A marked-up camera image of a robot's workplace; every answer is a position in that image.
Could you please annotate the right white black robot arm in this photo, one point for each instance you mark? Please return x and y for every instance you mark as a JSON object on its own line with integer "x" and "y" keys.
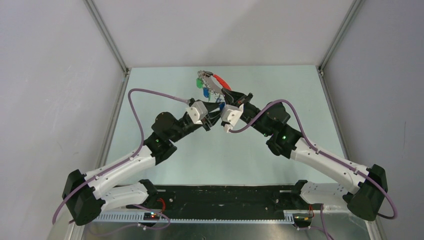
{"x": 363, "y": 188}

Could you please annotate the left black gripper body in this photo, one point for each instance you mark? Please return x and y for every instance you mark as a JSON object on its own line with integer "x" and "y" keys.
{"x": 206, "y": 119}

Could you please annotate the right aluminium frame post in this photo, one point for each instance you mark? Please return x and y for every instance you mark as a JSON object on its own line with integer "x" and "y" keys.
{"x": 342, "y": 30}

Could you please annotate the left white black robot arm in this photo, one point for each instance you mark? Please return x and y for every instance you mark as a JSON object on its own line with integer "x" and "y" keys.
{"x": 88, "y": 194}

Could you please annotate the slotted cable duct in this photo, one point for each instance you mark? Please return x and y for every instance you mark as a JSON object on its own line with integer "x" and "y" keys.
{"x": 142, "y": 217}

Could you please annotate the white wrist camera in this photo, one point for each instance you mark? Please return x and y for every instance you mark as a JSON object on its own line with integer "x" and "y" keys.
{"x": 193, "y": 112}
{"x": 230, "y": 115}

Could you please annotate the red handled metal key holder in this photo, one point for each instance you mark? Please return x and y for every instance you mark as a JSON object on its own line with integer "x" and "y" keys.
{"x": 213, "y": 82}

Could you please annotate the aluminium frame post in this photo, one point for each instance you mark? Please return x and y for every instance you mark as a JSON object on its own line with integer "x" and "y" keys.
{"x": 106, "y": 34}
{"x": 342, "y": 30}

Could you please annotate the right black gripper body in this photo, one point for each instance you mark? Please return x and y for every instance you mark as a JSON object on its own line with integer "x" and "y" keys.
{"x": 251, "y": 110}

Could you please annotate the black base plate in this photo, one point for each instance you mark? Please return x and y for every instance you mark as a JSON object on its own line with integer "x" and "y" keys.
{"x": 206, "y": 202}

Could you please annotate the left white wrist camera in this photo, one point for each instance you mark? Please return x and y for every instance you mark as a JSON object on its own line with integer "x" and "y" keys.
{"x": 193, "y": 112}

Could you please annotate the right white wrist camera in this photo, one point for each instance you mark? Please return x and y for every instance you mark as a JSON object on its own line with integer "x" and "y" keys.
{"x": 230, "y": 115}

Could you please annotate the left aluminium frame post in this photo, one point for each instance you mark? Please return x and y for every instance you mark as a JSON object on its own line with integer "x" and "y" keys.
{"x": 106, "y": 34}

